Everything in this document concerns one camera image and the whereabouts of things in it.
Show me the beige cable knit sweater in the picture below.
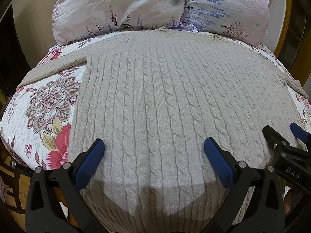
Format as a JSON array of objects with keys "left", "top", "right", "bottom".
[{"left": 22, "top": 28, "right": 303, "bottom": 232}]

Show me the wooden bedside furniture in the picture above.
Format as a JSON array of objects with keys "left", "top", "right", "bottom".
[{"left": 0, "top": 147, "right": 79, "bottom": 233}]

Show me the white floral quilted bedspread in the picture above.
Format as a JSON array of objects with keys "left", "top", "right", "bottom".
[{"left": 1, "top": 32, "right": 310, "bottom": 169}]

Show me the lavender floral right pillow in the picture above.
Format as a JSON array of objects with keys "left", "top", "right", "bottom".
[{"left": 181, "top": 0, "right": 275, "bottom": 45}]

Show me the pink floral left pillow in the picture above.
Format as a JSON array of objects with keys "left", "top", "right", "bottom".
[{"left": 52, "top": 0, "right": 184, "bottom": 46}]

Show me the wooden headboard frame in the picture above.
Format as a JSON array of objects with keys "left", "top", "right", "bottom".
[{"left": 263, "top": 0, "right": 310, "bottom": 87}]

